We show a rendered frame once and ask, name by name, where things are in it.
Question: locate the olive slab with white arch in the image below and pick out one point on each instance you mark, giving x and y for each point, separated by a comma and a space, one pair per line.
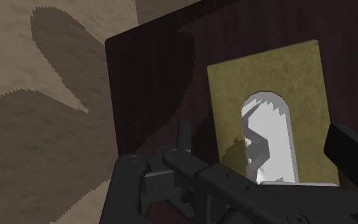
305, 93

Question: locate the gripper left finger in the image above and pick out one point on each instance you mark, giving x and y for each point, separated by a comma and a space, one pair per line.
126, 189

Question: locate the dark brown wooden table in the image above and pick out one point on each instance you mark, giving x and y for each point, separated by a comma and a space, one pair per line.
150, 93

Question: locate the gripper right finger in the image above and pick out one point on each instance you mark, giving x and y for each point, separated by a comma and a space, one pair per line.
349, 155

